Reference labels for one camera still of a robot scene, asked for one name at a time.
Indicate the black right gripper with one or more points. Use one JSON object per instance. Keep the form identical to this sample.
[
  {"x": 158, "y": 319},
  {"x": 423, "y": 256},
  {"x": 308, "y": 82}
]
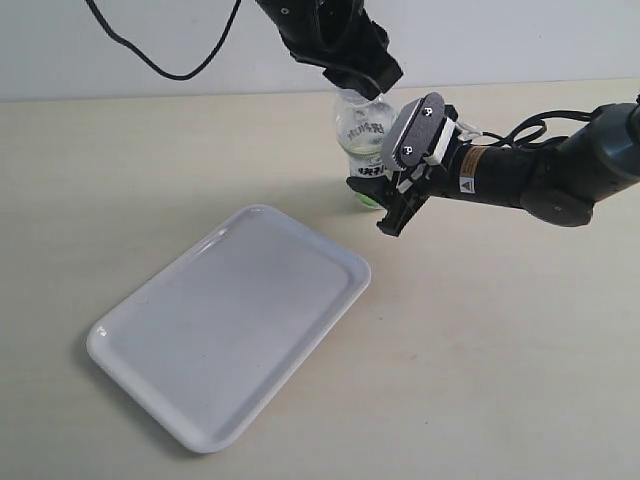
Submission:
[{"x": 402, "y": 194}]

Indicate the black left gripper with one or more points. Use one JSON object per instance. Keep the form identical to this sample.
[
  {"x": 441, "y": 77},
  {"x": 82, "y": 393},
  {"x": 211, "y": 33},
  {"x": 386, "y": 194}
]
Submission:
[{"x": 340, "y": 37}]

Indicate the clear plastic drink bottle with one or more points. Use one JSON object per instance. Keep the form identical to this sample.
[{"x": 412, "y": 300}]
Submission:
[{"x": 360, "y": 127}]

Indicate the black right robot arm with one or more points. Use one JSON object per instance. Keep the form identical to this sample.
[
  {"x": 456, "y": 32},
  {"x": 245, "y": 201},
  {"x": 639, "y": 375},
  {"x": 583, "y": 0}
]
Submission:
[{"x": 556, "y": 165}]

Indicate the white rectangular plastic tray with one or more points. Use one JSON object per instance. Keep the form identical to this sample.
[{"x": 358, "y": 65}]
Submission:
[{"x": 206, "y": 343}]

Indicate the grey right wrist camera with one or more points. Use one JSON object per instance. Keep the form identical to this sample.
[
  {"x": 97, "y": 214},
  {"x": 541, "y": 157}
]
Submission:
[{"x": 420, "y": 134}]

